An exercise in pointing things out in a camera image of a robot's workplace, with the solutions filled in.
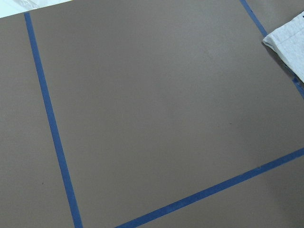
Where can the grey cartoon print t-shirt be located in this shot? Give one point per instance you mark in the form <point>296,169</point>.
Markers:
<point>288,42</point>

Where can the clear plastic bag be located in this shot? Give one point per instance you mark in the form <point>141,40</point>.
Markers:
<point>31,3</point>

